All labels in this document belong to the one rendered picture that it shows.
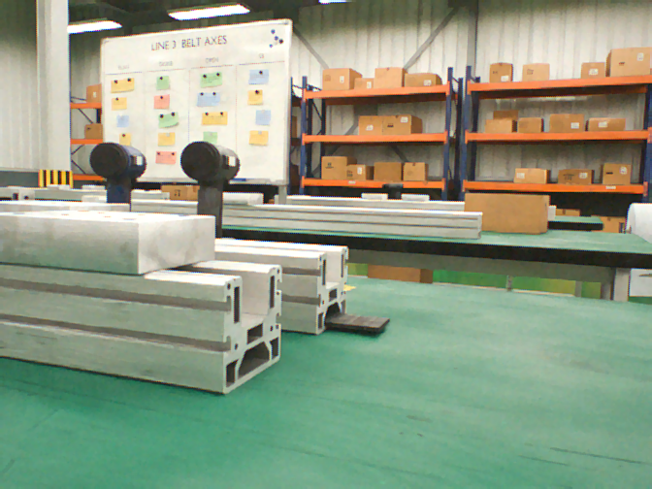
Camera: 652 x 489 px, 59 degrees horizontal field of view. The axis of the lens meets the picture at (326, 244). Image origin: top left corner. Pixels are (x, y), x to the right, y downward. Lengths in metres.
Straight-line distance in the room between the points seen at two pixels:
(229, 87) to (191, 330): 3.44
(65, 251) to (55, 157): 8.55
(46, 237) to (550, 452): 0.40
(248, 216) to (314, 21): 10.36
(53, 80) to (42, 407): 8.75
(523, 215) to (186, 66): 2.52
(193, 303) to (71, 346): 0.12
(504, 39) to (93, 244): 10.89
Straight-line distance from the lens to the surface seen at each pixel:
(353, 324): 0.62
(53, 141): 9.03
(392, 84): 10.47
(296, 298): 0.62
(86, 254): 0.48
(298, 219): 2.14
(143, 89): 4.27
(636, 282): 3.96
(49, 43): 9.46
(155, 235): 0.47
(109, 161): 0.97
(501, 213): 2.38
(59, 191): 5.80
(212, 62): 3.94
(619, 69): 10.09
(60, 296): 0.51
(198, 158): 0.86
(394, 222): 2.00
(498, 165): 10.91
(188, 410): 0.42
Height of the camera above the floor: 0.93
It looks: 6 degrees down
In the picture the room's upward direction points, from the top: 1 degrees clockwise
